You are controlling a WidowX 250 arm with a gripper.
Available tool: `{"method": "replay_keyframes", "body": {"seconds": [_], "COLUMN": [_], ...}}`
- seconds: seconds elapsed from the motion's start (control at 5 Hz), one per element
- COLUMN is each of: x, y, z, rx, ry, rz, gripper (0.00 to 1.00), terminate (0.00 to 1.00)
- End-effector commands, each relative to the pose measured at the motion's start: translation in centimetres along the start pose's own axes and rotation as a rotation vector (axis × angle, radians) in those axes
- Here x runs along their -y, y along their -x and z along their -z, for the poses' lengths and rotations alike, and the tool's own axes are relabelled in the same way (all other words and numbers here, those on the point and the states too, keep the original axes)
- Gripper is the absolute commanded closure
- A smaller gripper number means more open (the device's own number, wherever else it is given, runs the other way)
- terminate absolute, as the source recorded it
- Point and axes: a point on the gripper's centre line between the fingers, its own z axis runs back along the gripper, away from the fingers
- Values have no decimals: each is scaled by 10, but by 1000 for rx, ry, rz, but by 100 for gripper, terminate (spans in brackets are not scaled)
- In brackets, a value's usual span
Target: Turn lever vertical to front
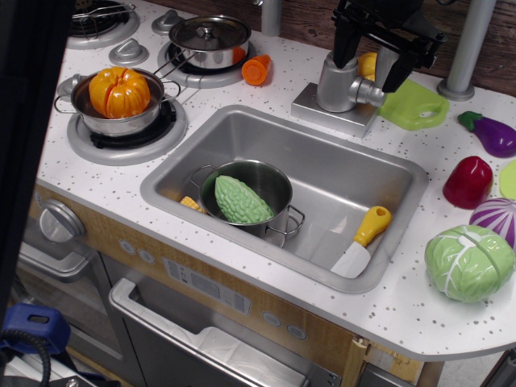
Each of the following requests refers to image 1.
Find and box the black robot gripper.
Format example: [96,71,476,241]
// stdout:
[331,1,446,93]

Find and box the silver faucet lever handle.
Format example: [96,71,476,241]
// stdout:
[347,44,399,108]

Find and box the black foreground robot arm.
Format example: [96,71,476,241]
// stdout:
[1,1,352,325]

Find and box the yellow toy lemon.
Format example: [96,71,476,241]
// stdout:
[358,52,377,82]

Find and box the silver toy faucet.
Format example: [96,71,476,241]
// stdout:
[291,52,387,138]

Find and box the light green cutting board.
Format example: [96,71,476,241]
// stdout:
[377,79,450,131]

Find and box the grey right support pole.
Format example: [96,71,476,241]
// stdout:
[437,0,497,102]

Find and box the grey support pole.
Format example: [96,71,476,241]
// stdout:
[437,0,497,102]
[252,0,282,37]

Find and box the grey centre support pole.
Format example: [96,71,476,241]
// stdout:
[252,0,282,37]

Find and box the orange toy carrot piece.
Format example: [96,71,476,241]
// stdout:
[241,55,272,85]

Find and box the grey sink basin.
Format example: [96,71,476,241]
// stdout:
[141,105,428,293]

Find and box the purple toy eggplant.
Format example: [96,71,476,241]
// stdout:
[458,111,515,158]

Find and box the red toy bell pepper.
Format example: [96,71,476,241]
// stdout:
[443,156,493,210]

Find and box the lidded steel saucepan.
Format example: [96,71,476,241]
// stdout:
[158,15,252,71]

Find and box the steel pot in sink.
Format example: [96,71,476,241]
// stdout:
[190,160,305,247]

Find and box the light green toy slice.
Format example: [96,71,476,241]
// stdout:
[499,160,516,200]

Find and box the green bitter gourd toy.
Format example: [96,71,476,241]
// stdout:
[214,175,274,224]

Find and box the purple toy onion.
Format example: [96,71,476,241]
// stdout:
[469,198,515,250]

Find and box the back right stove burner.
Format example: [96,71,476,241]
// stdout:
[157,43,257,89]

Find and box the stove burner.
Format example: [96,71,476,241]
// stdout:
[67,101,188,166]
[157,43,257,89]
[67,1,139,50]

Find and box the grey stove knob back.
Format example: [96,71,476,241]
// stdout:
[152,10,184,35]

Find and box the grey stove knob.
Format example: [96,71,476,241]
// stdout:
[152,10,184,35]
[109,38,149,67]

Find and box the green toy cabbage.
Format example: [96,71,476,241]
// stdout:
[425,225,515,303]

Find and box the yellow corn toy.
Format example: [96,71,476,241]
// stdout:
[180,196,206,214]

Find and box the grey stove knob front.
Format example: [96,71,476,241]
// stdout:
[109,38,149,67]

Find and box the orange toy pumpkin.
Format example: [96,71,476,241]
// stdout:
[89,67,151,119]

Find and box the steel pot on burner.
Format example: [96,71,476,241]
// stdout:
[54,69,181,137]

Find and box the front left stove burner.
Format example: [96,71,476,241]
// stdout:
[67,101,188,166]

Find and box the back left stove burner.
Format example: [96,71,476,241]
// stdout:
[67,1,139,50]

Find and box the grey oven dial knob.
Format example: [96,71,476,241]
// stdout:
[38,199,86,243]

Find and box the yellow handled toy knife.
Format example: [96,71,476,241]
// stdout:
[330,206,392,279]

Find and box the silver dishwasher door handle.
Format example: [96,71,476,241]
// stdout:
[109,278,342,386]

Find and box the silver oven door handle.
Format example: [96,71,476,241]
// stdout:
[19,242,98,284]

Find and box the blue clamp with cable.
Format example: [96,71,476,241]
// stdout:
[0,303,72,387]

